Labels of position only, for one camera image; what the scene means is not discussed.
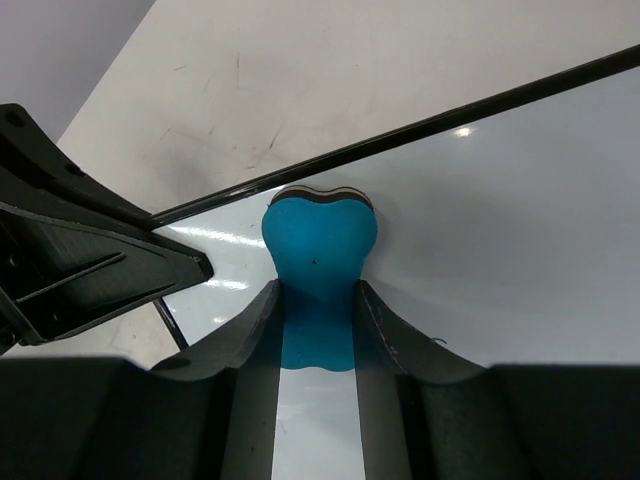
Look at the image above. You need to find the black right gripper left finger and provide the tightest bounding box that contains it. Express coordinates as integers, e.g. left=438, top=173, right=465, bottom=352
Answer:
left=84, top=280, right=283, bottom=479

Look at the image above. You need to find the blue whiteboard eraser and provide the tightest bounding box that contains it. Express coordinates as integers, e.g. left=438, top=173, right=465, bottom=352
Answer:
left=261, top=185, right=378, bottom=372

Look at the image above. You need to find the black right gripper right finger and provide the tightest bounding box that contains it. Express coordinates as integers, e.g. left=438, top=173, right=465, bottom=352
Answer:
left=353, top=281, right=547, bottom=479

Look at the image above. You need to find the white whiteboard with black frame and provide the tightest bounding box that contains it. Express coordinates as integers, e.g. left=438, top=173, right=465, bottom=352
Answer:
left=157, top=47, right=639, bottom=479

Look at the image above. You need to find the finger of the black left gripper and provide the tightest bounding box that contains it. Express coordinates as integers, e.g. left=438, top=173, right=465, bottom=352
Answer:
left=1, top=205, right=214, bottom=348
left=1, top=103, right=154, bottom=230

